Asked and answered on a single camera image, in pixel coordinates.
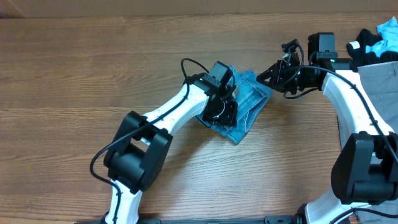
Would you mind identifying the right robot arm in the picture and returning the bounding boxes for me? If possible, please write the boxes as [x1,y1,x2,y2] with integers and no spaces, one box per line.
[257,32,397,223]

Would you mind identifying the grey trousers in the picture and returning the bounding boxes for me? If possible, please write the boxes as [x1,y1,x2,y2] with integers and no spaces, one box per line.
[358,61,397,224]

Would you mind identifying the blue denim jeans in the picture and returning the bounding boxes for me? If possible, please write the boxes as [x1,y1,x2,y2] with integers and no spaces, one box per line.
[196,65,273,144]

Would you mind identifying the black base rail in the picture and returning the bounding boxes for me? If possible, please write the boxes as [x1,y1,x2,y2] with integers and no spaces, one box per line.
[138,215,303,224]

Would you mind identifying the light blue cloth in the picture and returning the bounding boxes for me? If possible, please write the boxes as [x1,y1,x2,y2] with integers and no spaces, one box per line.
[365,17,397,58]

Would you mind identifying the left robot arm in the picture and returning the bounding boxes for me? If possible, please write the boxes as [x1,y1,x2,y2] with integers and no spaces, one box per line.
[101,62,238,223]

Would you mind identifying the black garment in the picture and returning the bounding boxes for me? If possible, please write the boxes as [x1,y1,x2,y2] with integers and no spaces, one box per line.
[346,29,397,67]

